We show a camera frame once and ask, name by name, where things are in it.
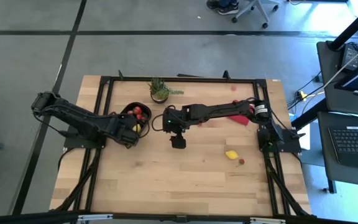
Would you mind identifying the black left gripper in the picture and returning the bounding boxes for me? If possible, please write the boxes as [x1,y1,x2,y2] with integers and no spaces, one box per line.
[109,114,143,149]

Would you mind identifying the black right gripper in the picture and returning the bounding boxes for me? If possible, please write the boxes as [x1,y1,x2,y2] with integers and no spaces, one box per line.
[162,105,188,149]

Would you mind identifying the black plastic tupperware container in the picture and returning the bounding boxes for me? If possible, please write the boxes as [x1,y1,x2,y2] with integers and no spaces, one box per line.
[119,101,153,149]

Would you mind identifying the potted green succulent plant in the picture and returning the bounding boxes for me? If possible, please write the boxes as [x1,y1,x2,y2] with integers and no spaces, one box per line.
[149,77,185,104]

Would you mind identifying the red cloth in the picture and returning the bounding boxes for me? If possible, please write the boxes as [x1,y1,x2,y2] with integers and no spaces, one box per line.
[227,99,256,126]

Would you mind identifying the white paper sheet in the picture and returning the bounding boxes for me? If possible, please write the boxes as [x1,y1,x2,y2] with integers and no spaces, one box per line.
[296,123,312,151]

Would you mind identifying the person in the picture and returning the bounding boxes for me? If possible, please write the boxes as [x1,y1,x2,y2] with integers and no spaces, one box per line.
[206,0,240,16]

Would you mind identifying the black desk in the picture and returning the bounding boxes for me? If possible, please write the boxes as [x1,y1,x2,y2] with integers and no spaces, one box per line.
[316,40,358,118]
[317,111,358,194]

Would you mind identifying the white office chair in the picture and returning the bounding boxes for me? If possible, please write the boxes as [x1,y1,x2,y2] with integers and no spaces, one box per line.
[231,0,281,29]

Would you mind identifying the black laptop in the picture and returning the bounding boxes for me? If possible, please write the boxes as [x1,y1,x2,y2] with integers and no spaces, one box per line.
[328,126,358,171]

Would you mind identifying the black power brick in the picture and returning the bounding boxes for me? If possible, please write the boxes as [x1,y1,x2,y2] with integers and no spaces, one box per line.
[340,42,358,72]

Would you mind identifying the black diagonal beam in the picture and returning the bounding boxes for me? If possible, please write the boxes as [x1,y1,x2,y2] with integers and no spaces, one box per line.
[290,0,358,128]

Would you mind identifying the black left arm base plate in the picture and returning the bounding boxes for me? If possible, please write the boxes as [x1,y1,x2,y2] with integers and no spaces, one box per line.
[63,126,108,149]

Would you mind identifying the black aluminium table frame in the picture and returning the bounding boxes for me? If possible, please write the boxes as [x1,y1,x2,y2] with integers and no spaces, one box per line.
[54,73,313,218]

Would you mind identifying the silver metal bracket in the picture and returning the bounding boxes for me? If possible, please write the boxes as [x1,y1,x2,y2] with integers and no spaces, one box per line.
[77,213,114,223]
[249,217,287,224]

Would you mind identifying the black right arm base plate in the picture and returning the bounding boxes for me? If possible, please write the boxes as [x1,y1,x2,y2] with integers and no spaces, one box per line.
[257,127,306,153]

